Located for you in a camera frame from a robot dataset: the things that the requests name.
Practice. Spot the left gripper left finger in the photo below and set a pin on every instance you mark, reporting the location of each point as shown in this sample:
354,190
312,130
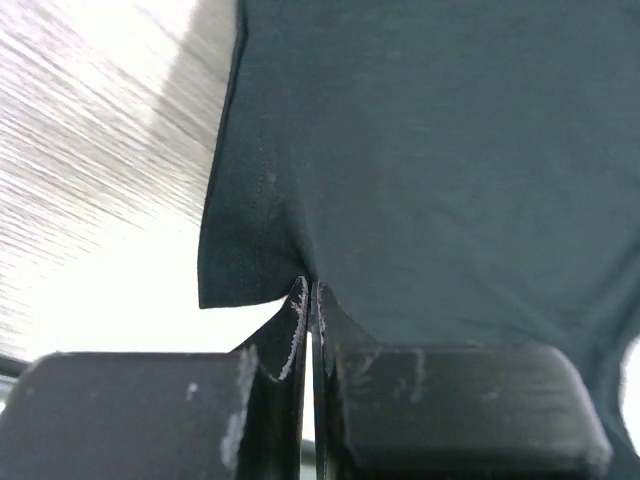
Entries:
181,416

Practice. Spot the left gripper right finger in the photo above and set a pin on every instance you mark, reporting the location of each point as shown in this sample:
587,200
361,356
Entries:
388,411

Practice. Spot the black t-shirt blue logo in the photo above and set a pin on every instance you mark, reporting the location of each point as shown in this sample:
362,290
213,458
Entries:
457,172

